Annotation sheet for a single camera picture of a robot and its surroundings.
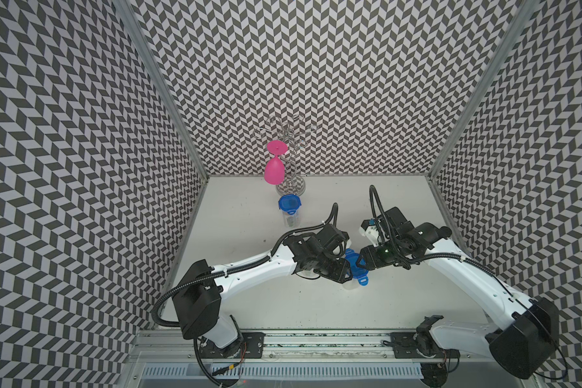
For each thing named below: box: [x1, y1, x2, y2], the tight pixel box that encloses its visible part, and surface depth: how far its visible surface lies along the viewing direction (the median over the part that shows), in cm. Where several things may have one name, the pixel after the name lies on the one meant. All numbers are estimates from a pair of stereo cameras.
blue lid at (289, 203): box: [278, 194, 302, 216], surface depth 94 cm
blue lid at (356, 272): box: [344, 248, 370, 287], surface depth 74 cm
